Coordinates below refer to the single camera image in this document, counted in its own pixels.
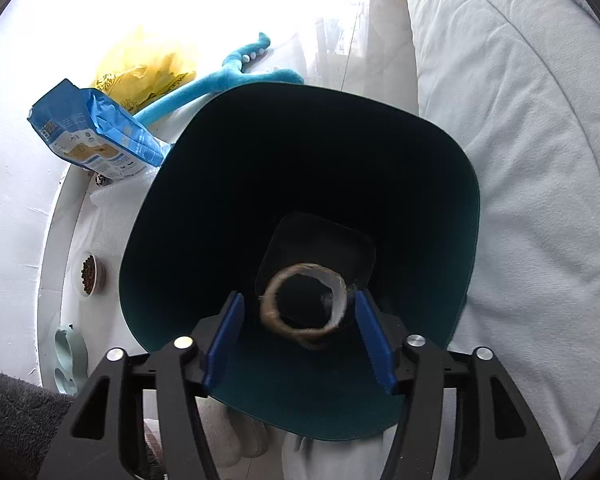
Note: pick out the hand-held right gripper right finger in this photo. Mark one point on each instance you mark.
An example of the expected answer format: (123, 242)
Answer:
(375, 341)

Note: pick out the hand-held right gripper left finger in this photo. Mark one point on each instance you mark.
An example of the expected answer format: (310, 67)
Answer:
(226, 340)

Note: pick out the dark teal trash bin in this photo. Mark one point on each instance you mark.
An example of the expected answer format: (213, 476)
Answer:
(280, 160)

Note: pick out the white fuzzy slipper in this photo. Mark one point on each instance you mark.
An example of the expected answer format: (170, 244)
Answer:
(240, 435)

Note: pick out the white cloth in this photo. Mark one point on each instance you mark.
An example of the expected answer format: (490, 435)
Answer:
(320, 462)

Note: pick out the white pet food bowl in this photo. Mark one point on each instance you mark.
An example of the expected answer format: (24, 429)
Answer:
(87, 272)

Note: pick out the pale green pet feeder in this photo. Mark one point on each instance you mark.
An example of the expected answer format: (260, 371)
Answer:
(67, 355)

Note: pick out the dark grey fuzzy cloth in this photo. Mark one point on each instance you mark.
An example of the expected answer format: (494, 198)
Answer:
(20, 410)

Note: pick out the blue pet food bag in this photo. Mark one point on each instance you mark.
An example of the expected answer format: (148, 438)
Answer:
(95, 125)

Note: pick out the blue plush toy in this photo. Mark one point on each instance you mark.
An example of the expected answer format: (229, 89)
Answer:
(215, 78)

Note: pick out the grey bed mattress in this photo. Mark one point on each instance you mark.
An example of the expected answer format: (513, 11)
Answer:
(505, 110)

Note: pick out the yellow plastic bag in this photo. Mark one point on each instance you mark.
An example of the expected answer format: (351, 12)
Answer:
(145, 70)

